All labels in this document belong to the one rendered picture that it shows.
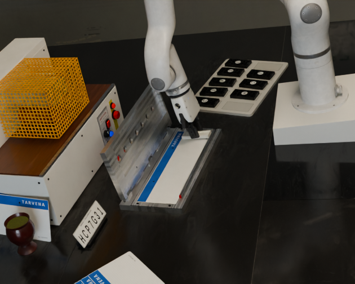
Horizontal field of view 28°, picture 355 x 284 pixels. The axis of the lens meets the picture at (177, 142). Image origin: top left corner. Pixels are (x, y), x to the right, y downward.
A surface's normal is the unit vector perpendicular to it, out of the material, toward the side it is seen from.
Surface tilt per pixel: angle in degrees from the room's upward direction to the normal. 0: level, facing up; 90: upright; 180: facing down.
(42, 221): 69
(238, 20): 90
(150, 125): 81
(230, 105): 0
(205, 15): 90
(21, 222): 0
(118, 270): 0
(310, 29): 128
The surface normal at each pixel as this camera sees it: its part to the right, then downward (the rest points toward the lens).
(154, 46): -0.33, -0.15
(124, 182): 0.89, -0.10
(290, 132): -0.18, 0.55
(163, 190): -0.18, -0.83
